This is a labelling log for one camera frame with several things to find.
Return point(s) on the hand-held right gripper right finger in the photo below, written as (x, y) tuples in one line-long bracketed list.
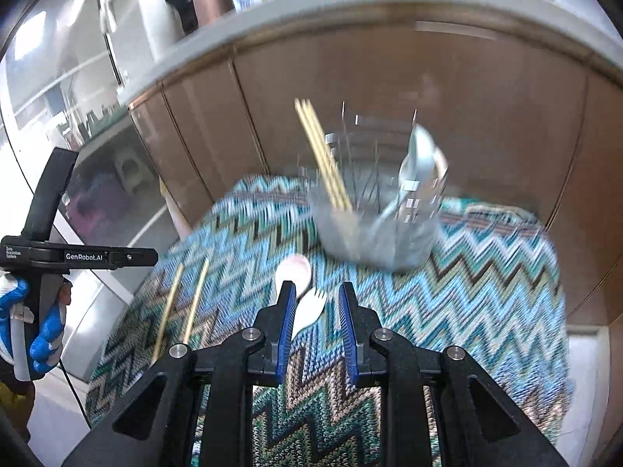
[(349, 331)]

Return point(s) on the person's left hand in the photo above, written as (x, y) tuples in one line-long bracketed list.
[(46, 335)]

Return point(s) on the brown kitchen cabinet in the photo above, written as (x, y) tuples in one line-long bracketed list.
[(486, 131)]

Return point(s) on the white plastic fork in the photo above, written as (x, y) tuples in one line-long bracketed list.
[(309, 311)]

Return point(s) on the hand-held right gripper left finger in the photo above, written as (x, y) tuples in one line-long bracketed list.
[(288, 331)]

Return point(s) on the sliding glass door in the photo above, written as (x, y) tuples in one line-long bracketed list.
[(87, 107)]

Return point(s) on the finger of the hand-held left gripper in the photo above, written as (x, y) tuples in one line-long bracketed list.
[(136, 257)]

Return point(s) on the plastic step stool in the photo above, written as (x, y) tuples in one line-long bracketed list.
[(131, 168)]

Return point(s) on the white spoon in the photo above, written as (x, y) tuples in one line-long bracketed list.
[(403, 182), (293, 271)]

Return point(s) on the bamboo chopstick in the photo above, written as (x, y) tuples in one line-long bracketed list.
[(317, 153), (168, 314), (330, 154), (195, 301), (323, 154)]

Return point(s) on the pale blue spoon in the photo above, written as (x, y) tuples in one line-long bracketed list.
[(422, 148)]

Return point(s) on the zigzag patterned cloth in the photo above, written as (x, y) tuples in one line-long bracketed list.
[(486, 301)]

